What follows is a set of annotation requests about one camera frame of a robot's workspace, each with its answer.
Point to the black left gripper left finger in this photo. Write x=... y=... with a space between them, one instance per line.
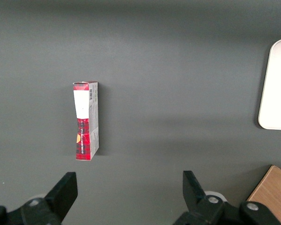
x=61 y=194

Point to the red plaid cardboard box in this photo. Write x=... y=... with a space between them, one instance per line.
x=84 y=131

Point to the white plastic tray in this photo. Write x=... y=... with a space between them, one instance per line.
x=278 y=89

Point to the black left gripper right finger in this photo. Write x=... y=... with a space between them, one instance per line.
x=194 y=194

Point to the wooden drawer cabinet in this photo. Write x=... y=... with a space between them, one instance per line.
x=274 y=194

